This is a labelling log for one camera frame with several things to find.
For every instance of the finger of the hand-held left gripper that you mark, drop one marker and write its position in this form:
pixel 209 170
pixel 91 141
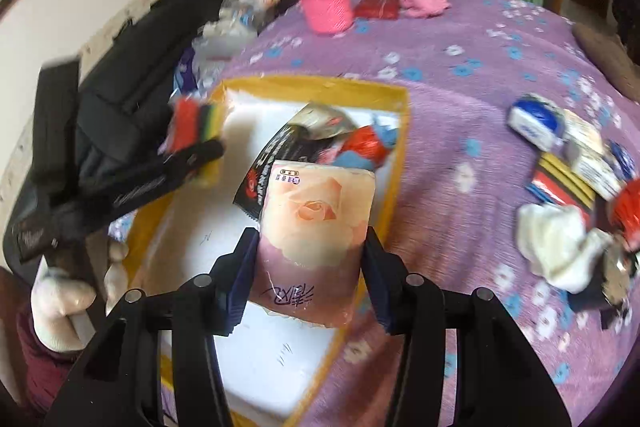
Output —
pixel 165 177

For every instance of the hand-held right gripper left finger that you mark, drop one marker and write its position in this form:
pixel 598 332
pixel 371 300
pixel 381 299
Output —
pixel 237 302

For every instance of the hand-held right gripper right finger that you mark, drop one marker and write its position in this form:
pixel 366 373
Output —
pixel 380 302

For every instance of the red green yellow sponge pack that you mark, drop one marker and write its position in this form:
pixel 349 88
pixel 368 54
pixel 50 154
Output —
pixel 187 124

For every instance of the yellow-edged white box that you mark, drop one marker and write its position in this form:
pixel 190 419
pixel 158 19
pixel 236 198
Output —
pixel 270 357

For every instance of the rose print tissue pack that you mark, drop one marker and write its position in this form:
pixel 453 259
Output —
pixel 315 232

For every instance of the black snack packet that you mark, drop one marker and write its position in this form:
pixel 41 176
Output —
pixel 270 157

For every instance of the red and blue plastic bag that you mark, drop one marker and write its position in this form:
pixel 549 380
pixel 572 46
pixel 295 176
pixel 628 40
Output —
pixel 362 147

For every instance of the white cloth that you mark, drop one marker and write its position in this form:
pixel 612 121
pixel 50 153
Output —
pixel 550 242

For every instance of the black red yellow striped pack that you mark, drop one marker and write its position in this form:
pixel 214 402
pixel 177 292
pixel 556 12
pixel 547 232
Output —
pixel 560 187

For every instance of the blue white packet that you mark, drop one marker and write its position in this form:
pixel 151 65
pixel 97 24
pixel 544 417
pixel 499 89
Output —
pixel 535 122

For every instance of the person's left forearm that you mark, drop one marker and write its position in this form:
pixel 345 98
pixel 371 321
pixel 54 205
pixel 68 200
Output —
pixel 37 367

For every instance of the person's left hand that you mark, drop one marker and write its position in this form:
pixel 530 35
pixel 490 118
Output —
pixel 60 302

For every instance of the blue purple cloth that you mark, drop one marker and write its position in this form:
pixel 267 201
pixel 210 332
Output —
pixel 185 74

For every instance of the plastic bags pile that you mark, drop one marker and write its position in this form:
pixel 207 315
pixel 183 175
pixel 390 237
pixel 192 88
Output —
pixel 215 67

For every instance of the large black bag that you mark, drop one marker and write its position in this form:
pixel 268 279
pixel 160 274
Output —
pixel 145 57

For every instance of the clear plastic bag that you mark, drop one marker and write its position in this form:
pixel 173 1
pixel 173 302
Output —
pixel 235 17

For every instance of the black and gold trinket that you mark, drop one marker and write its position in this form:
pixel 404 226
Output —
pixel 610 297

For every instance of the grey white tissue pack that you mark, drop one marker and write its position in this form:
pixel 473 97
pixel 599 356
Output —
pixel 595 169

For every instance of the red wallet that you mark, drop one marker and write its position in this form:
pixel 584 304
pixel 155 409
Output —
pixel 377 2

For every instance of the brown plush slipper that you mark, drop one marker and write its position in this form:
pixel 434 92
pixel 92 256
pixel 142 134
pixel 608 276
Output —
pixel 607 57

